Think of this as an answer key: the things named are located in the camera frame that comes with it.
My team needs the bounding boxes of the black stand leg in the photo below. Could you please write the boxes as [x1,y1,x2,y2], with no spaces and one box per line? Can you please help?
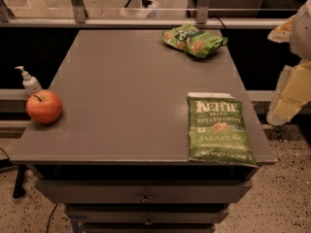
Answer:
[13,165,26,199]

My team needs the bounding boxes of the black cable on floor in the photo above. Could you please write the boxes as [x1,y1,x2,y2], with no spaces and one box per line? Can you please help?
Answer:
[46,203,60,233]

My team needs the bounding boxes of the green rice chip bag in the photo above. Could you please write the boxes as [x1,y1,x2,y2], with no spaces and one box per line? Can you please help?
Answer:
[161,24,227,58]

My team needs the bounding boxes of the metal railing frame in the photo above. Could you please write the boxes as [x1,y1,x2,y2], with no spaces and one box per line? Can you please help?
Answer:
[0,0,305,29]

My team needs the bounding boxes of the red apple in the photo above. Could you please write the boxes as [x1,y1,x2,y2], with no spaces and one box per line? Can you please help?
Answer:
[25,90,62,124]

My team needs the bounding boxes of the grey drawer cabinet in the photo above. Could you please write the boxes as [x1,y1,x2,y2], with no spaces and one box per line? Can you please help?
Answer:
[12,30,274,233]

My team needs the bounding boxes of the white pump dispenser bottle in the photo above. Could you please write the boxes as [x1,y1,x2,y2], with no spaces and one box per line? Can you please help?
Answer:
[16,66,42,95]

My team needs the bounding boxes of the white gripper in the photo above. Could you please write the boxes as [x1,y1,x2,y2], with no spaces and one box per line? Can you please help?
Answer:
[266,0,311,126]

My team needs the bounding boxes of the green Kettle jalapeno chip bag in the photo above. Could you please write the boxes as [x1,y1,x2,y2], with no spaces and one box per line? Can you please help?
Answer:
[188,92,257,167]

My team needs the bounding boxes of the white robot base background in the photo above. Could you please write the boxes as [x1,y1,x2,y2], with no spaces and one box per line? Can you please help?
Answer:
[120,0,158,18]

